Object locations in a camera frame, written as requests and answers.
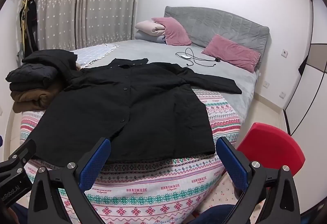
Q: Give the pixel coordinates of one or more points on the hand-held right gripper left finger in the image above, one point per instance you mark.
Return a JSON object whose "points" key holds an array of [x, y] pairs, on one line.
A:
{"points": [[94, 163]]}

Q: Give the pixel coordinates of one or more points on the folded black padded jacket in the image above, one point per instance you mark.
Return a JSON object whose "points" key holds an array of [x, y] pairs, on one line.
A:
{"points": [[46, 61]]}

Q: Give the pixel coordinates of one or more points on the grey bed sheet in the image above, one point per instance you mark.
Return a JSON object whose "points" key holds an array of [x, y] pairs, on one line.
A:
{"points": [[153, 50]]}

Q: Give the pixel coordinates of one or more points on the grey padded headboard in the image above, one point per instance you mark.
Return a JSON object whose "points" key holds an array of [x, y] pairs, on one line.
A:
{"points": [[230, 24]]}

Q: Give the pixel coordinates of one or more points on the folded beige grey duvet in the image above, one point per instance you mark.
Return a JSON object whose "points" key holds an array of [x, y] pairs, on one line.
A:
{"points": [[148, 28]]}

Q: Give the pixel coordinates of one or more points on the person's dark blue trousers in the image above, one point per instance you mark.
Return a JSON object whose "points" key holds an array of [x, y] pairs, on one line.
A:
{"points": [[217, 215]]}

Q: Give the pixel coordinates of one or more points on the red plastic stool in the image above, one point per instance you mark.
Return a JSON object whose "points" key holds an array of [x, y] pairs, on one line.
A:
{"points": [[270, 147]]}

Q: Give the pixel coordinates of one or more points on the pink pillow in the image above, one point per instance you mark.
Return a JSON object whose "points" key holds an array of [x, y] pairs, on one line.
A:
{"points": [[175, 31], [232, 52]]}

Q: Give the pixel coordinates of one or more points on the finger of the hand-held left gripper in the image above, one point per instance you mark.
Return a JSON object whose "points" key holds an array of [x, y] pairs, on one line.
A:
{"points": [[21, 153]]}

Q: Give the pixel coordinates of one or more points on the white fringed throw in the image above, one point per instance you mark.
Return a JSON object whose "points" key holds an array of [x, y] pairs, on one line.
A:
{"points": [[94, 54]]}

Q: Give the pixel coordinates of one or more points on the patterned red green blanket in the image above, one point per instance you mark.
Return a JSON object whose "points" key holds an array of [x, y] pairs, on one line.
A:
{"points": [[153, 188]]}

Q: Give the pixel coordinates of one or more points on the white charger adapter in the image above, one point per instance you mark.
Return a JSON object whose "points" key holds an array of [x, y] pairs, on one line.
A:
{"points": [[184, 56]]}

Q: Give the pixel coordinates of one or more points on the folded brown coat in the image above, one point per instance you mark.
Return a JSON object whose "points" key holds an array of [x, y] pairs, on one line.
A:
{"points": [[30, 101]]}

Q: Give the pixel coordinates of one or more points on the white wardrobe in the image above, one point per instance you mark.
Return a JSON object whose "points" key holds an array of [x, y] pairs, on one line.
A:
{"points": [[316, 75]]}

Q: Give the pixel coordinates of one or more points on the grey star-print curtain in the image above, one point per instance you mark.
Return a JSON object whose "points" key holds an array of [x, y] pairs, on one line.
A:
{"points": [[89, 4]]}

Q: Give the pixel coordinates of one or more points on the white wall socket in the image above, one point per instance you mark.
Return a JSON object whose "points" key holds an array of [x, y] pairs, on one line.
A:
{"points": [[284, 52], [267, 84], [281, 95]]}

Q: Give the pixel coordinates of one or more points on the black button-up coat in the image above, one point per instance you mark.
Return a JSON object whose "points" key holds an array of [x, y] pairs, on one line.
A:
{"points": [[127, 111]]}

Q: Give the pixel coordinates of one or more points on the hanging dark clothes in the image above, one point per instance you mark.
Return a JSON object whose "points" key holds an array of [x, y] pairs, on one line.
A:
{"points": [[28, 24]]}

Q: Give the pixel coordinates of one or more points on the white floral bed sheet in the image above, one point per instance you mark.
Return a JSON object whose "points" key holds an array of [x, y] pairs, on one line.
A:
{"points": [[222, 188]]}

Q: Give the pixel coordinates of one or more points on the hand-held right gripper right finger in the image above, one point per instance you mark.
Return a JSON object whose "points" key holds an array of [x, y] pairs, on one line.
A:
{"points": [[232, 163]]}

